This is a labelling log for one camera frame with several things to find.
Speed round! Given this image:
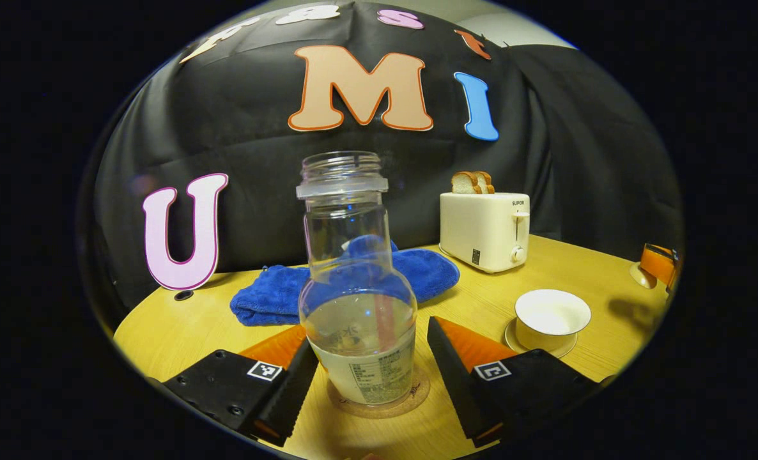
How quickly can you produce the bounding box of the clear plastic water bottle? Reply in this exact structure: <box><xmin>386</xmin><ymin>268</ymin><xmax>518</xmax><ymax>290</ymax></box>
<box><xmin>296</xmin><ymin>151</ymin><xmax>418</xmax><ymax>406</ymax></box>

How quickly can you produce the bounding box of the black backdrop cloth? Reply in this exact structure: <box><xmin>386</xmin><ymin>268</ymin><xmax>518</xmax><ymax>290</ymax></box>
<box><xmin>91</xmin><ymin>0</ymin><xmax>685</xmax><ymax>314</ymax></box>

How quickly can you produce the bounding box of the white toaster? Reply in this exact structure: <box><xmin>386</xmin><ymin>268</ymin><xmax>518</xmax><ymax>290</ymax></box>
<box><xmin>439</xmin><ymin>192</ymin><xmax>531</xmax><ymax>274</ymax></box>

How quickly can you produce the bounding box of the pale yellow teacup saucer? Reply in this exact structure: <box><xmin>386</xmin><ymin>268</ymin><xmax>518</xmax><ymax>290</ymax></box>
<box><xmin>504</xmin><ymin>318</ymin><xmax>578</xmax><ymax>359</ymax></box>

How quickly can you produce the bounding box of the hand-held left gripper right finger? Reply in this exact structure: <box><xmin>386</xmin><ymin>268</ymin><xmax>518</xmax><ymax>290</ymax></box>
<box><xmin>427</xmin><ymin>316</ymin><xmax>605</xmax><ymax>449</ymax></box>

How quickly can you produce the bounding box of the blue towel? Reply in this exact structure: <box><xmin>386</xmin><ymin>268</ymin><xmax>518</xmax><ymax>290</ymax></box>
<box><xmin>230</xmin><ymin>234</ymin><xmax>461</xmax><ymax>327</ymax></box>

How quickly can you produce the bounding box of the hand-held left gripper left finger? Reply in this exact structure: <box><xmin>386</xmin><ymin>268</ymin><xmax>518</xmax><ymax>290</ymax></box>
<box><xmin>160</xmin><ymin>324</ymin><xmax>320</xmax><ymax>447</ymax></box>

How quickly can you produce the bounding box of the pale yellow ceramic teacup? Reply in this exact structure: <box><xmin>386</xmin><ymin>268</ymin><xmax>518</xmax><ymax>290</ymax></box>
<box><xmin>514</xmin><ymin>289</ymin><xmax>592</xmax><ymax>351</ymax></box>

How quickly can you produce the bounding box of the round cork coaster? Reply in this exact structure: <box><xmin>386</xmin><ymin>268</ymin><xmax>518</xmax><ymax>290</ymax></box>
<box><xmin>327</xmin><ymin>364</ymin><xmax>431</xmax><ymax>420</ymax></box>

